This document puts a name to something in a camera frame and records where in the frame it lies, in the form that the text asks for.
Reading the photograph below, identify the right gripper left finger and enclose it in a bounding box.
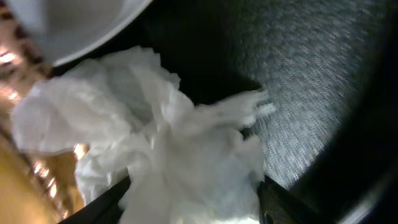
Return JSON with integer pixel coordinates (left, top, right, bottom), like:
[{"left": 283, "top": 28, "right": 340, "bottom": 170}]
[{"left": 59, "top": 177, "right": 131, "bottom": 224}]

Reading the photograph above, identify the round black tray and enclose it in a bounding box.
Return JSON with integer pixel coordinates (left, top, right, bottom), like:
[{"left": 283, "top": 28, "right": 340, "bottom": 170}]
[{"left": 52, "top": 0, "right": 398, "bottom": 224}]

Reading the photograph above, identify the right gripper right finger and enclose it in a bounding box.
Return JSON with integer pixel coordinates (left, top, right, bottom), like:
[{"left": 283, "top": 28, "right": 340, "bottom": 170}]
[{"left": 257, "top": 175, "right": 335, "bottom": 224}]

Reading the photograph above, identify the gold brown snack wrapper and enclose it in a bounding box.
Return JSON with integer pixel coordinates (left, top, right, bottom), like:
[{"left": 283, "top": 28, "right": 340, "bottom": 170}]
[{"left": 1, "top": 2, "right": 87, "bottom": 223}]

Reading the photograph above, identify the grey round plate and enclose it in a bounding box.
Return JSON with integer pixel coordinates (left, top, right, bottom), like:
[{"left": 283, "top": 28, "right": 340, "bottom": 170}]
[{"left": 5, "top": 0, "right": 152, "bottom": 66}]

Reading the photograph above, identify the white napkin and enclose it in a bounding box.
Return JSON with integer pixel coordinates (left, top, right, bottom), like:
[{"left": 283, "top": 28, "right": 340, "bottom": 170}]
[{"left": 11, "top": 47, "right": 275, "bottom": 223}]

